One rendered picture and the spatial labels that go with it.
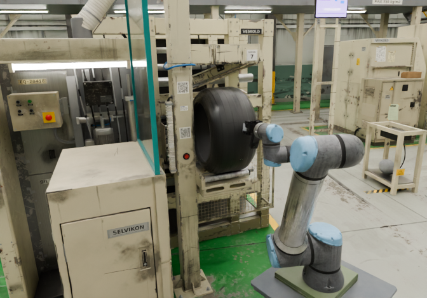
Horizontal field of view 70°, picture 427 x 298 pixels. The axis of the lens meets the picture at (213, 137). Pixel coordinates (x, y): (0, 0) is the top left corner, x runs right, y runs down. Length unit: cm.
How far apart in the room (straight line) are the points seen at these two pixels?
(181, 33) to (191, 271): 166
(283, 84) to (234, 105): 1031
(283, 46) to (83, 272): 1148
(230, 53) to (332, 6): 392
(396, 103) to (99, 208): 596
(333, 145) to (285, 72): 1120
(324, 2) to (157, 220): 525
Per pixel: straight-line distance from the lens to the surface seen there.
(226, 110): 186
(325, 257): 153
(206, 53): 224
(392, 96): 648
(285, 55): 1225
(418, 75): 681
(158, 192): 116
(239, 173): 211
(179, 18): 193
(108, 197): 115
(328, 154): 102
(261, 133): 159
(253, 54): 239
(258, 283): 167
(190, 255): 235
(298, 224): 127
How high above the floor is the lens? 167
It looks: 15 degrees down
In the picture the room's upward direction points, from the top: 1 degrees counter-clockwise
